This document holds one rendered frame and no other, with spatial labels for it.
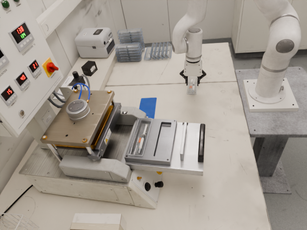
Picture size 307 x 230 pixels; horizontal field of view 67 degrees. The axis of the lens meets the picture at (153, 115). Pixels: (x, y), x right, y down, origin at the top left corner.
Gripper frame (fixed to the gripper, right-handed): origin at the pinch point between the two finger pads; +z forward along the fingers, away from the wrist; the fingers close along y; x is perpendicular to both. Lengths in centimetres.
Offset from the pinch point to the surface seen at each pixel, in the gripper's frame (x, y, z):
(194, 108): 14.5, -2.1, 7.6
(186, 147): 59, -1, -13
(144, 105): 13.4, 27.6, 8.7
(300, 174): 2, -82, 79
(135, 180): 71, 17, -5
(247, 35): -157, -55, 45
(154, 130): 54, 12, -15
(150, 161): 68, 11, -14
